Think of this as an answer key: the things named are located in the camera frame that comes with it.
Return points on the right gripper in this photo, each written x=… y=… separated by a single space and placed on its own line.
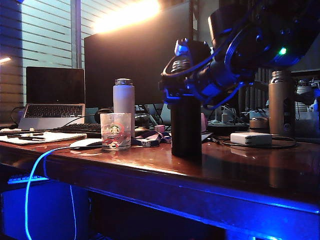
x=220 y=82

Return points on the black thermos bottle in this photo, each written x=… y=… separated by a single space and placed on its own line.
x=186 y=130

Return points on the white thermos bottle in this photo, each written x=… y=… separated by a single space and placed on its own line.
x=123 y=100

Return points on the Starbucks glass cup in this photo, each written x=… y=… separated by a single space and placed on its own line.
x=115 y=132

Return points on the brown thermos lid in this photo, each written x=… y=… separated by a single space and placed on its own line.
x=259 y=124

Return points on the brown thermos bottle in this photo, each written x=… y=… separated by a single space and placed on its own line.
x=280 y=107

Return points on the pink rounded object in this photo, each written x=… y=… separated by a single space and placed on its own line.
x=204 y=122

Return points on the small pink cube box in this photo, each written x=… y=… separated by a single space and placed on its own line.
x=159 y=128

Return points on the black computer monitor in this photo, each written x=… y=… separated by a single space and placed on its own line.
x=130 y=70

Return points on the white plug charger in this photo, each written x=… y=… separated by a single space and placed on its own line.
x=225 y=117

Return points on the black power strip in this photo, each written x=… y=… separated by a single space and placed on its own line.
x=225 y=128

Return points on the black headphones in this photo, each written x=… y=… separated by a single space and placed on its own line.
x=103 y=113

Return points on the dark curtain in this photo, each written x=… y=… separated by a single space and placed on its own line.
x=260 y=100

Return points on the black desk lamp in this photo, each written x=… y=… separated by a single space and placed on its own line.
x=261 y=86

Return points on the white power adapter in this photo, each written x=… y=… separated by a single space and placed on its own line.
x=250 y=139

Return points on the white computer mouse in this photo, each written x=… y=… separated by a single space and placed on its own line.
x=85 y=143

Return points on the black keyboard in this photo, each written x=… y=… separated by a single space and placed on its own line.
x=77 y=128

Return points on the open silver laptop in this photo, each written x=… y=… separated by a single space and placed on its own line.
x=55 y=87

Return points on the white paper notebook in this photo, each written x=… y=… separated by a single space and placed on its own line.
x=60 y=137

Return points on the clear plastic storage box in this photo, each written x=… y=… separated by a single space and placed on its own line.
x=307 y=125

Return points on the black pen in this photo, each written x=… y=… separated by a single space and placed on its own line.
x=32 y=138
x=25 y=135

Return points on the slim keyboard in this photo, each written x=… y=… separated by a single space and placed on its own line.
x=25 y=178

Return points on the desk drawer cabinet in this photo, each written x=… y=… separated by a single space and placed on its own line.
x=50 y=212

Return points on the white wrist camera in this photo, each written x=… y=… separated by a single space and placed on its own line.
x=181 y=47

